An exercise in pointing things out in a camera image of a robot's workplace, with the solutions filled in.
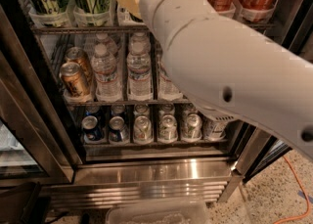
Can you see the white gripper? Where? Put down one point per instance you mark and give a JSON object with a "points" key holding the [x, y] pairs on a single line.
{"points": [[156, 1]]}

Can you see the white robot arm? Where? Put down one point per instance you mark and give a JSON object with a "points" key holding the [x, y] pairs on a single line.
{"points": [[222, 64]]}

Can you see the gold can rear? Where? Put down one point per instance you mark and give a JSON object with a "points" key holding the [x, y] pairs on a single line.
{"points": [[78, 55]]}

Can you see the gold can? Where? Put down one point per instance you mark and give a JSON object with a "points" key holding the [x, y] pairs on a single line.
{"points": [[78, 55], [74, 79]]}

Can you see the gold can front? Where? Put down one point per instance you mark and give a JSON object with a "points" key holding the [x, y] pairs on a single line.
{"points": [[74, 79]]}

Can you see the steel fridge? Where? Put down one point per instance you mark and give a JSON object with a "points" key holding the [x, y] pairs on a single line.
{"points": [[75, 174]]}

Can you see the blue pepsi can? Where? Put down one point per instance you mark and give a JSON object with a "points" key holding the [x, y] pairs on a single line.
{"points": [[118, 131], [91, 128]]}

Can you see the silver green can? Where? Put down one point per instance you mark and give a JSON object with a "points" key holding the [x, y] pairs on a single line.
{"points": [[191, 129], [167, 132]]}

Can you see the blue pepsi can left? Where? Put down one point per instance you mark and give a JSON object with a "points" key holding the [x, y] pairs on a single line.
{"points": [[91, 128]]}

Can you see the fridge door right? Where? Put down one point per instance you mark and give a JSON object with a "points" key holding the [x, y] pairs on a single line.
{"points": [[260, 151]]}

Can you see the water bottle middle front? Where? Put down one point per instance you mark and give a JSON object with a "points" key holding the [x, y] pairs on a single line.
{"points": [[139, 72]]}

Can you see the water bottle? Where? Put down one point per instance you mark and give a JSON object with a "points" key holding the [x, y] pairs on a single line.
{"points": [[139, 72], [167, 90], [105, 70]]}

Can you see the water bottle left front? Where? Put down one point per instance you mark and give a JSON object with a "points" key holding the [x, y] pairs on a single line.
{"points": [[105, 70]]}

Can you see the water bottle right front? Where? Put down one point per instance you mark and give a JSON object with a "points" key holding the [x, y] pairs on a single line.
{"points": [[167, 90]]}

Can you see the white cap juice bottle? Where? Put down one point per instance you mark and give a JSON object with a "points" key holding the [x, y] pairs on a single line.
{"points": [[214, 130]]}

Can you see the clear plastic bin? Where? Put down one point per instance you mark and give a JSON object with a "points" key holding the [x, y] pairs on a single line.
{"points": [[175, 211]]}

